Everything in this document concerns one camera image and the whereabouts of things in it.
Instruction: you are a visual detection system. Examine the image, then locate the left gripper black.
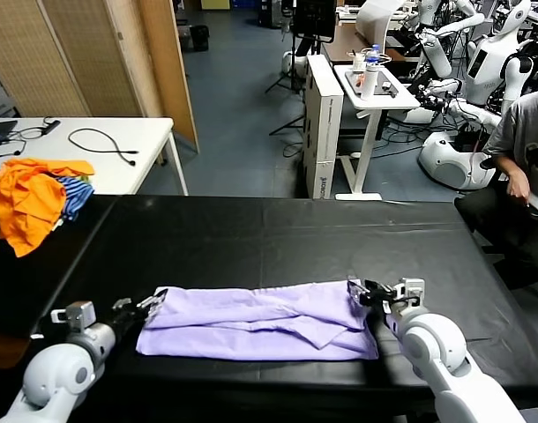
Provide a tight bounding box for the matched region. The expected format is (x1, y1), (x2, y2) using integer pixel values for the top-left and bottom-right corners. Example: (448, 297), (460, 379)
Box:
(108, 287), (169, 344)

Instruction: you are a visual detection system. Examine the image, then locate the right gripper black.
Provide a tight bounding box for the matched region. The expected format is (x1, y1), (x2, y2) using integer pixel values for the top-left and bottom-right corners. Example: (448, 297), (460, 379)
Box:
(345, 276), (406, 319)

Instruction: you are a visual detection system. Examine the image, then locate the lavender t-shirt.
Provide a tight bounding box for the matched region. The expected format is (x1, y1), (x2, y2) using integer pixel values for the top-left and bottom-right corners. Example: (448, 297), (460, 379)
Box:
(135, 280), (380, 362)

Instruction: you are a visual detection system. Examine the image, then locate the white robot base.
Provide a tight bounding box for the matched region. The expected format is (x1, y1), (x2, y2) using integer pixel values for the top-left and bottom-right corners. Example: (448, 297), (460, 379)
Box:
(417, 130), (500, 192)

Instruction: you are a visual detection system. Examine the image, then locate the black table cover sheet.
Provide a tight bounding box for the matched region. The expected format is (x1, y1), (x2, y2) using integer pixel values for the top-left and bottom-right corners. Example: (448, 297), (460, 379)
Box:
(30, 196), (538, 397)

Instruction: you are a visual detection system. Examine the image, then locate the blue striped garment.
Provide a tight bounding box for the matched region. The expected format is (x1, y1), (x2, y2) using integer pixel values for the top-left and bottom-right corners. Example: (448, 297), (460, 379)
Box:
(52, 175), (95, 224)

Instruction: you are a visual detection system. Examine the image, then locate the orange garment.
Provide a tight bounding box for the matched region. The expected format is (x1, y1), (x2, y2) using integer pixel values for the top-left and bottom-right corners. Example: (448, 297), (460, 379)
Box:
(0, 158), (96, 259)

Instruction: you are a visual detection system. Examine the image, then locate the tall white cardboard box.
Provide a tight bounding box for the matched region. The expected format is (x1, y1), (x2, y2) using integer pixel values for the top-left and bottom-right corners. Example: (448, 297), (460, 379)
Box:
(303, 54), (344, 202)

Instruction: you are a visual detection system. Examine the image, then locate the white table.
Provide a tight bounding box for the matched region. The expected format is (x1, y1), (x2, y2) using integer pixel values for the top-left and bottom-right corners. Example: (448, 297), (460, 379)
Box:
(0, 116), (190, 197)

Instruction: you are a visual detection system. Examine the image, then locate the white height-adjustable desk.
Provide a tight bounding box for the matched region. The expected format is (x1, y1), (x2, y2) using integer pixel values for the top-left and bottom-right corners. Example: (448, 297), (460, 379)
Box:
(333, 63), (422, 203)

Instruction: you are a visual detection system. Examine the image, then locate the white tumbler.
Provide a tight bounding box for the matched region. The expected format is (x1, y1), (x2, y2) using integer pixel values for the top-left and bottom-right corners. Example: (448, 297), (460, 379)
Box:
(360, 63), (378, 101)

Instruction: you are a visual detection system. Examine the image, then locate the seated person grey shirt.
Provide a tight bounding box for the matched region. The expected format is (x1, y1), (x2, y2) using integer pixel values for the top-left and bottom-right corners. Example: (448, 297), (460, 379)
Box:
(453, 87), (538, 283)

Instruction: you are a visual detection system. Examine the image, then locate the black tripod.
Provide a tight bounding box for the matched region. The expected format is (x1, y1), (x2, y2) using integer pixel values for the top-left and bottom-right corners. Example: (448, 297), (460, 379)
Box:
(264, 24), (308, 96)

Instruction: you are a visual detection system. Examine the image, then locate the wooden panel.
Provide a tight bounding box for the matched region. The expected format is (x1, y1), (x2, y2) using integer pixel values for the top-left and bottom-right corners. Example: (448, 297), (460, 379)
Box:
(136, 0), (200, 155)

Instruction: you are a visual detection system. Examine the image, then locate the brown desk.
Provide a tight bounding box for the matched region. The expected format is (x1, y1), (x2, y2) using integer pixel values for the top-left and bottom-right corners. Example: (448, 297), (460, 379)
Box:
(320, 24), (422, 65)

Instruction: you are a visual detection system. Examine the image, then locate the white humanoid robot dark chest-panel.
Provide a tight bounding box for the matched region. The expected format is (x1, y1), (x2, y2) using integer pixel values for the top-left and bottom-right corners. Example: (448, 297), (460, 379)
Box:
(465, 0), (535, 116)

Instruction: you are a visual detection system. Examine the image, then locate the beige pegboard partition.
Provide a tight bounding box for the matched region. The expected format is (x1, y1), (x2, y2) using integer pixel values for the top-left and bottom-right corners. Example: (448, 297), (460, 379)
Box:
(0, 0), (164, 119)

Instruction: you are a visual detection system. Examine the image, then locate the black bin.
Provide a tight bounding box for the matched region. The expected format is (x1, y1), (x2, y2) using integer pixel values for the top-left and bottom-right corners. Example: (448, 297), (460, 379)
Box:
(189, 25), (210, 54)

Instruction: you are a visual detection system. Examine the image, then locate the black monitor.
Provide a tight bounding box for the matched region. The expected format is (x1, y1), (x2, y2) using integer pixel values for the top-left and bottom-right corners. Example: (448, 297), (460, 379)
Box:
(290, 0), (339, 45)

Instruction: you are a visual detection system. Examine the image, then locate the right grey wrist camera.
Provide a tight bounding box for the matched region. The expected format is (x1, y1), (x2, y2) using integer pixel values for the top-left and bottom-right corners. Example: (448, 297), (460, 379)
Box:
(392, 277), (427, 310)

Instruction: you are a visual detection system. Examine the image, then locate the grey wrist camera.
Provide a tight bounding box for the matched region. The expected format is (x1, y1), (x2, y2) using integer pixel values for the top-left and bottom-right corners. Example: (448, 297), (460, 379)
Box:
(392, 277), (427, 310)
(50, 301), (98, 334)

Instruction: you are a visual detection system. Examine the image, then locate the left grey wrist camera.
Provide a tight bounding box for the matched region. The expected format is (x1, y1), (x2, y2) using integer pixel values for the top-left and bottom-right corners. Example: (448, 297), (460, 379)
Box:
(50, 301), (98, 334)

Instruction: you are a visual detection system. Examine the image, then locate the thick black cable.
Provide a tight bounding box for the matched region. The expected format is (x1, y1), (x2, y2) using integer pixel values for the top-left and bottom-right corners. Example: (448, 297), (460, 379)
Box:
(67, 128), (139, 167)

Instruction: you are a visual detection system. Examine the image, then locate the thin cable with adapter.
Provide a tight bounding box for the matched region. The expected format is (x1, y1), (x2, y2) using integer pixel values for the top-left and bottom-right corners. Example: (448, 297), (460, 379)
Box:
(6, 117), (62, 143)

